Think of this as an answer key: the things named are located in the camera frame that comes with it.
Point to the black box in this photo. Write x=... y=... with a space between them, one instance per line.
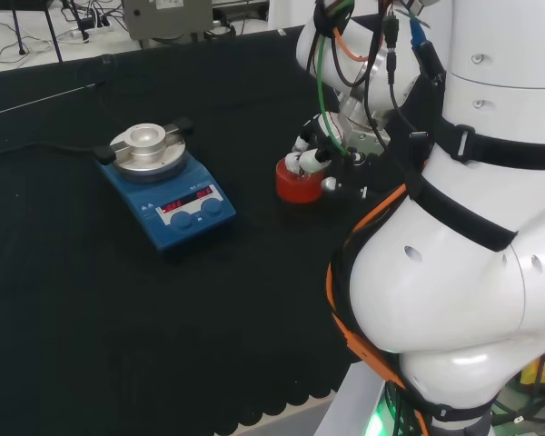
x=22 y=4

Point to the black bench cloth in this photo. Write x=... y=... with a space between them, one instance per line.
x=118 y=318

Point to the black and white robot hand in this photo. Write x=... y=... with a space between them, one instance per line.
x=359 y=141

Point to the white board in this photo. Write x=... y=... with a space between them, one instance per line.
x=286 y=13

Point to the grey metal cabinet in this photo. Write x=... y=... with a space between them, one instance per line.
x=172 y=22

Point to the white power strip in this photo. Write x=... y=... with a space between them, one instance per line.
x=104 y=27

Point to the blue base magnetic stirrer heater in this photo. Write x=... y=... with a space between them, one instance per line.
x=186 y=227

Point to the small grey clamp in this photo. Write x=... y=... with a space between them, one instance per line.
x=281 y=32

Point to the black tripod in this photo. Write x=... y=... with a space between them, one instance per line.
x=18 y=32
x=54 y=36

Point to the thin metal probe rod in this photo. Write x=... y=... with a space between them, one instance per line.
x=41 y=100

